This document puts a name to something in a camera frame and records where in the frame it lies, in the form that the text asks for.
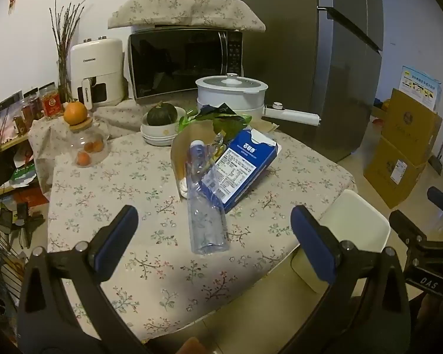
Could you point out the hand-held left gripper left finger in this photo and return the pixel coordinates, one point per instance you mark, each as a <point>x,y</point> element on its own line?
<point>121,238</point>

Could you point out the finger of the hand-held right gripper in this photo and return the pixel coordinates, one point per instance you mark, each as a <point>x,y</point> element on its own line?
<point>441,197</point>
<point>406,226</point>

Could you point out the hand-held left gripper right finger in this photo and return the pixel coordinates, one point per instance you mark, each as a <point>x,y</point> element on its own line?
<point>312,245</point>

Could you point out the white stool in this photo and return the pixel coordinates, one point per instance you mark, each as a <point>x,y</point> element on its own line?
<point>354,221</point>

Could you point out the white packet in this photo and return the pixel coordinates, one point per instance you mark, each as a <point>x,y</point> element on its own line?
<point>183,188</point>

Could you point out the clear plastic bottle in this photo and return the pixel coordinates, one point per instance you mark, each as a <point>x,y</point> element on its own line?
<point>206,221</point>

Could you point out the blue carton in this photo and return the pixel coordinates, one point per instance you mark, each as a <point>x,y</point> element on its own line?
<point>240,169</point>

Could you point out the yellow foil snack bag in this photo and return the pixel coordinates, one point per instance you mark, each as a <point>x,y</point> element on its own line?
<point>214,153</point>

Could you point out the green plastic bag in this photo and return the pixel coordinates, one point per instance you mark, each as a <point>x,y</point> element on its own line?
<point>221,121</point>

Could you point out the floral tablecloth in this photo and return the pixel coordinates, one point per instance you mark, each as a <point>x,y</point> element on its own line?
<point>140,199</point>

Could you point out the cardboard box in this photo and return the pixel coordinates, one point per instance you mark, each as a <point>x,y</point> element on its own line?
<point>409,125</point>
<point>387,177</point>

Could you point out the small orange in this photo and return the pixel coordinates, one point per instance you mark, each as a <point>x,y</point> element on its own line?
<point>89,146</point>
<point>99,147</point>
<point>83,158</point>

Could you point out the white plate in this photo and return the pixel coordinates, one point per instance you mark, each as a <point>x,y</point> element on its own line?
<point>158,143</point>

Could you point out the glass jar with cork lid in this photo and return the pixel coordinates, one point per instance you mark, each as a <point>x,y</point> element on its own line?
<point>68,147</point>

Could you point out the stack of white bowls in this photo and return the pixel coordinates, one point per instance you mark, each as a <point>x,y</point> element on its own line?
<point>157,139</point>

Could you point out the white flower print bowl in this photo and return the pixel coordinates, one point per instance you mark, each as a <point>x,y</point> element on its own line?
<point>158,131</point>

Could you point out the blue white printed box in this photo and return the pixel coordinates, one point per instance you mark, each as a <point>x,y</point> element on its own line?
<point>421,84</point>

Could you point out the floral counter cloth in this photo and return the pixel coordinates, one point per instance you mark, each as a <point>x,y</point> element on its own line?
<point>118,118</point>

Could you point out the green pumpkin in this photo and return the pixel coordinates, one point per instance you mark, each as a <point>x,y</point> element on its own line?
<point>161,115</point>

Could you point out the large orange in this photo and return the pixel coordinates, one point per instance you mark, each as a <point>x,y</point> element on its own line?
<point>75,113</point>

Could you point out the wooden shelf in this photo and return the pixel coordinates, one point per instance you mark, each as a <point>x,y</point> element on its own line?
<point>0,155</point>

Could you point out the chili jar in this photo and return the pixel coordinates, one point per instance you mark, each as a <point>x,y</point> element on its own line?
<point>31,107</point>

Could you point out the white electric pot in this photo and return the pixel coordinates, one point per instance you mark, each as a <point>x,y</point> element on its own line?
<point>221,99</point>

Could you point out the white air fryer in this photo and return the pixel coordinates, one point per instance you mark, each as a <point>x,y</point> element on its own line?
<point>103,59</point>

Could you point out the black microwave oven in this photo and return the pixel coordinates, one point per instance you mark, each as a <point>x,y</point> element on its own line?
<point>177,62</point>

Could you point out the white pot lid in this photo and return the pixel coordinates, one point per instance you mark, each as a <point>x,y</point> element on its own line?
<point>221,82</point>

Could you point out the grey refrigerator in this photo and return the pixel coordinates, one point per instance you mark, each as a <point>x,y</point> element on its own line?
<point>299,44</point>

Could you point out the floral padded cover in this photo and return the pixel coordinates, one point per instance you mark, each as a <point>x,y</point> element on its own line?
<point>184,9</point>

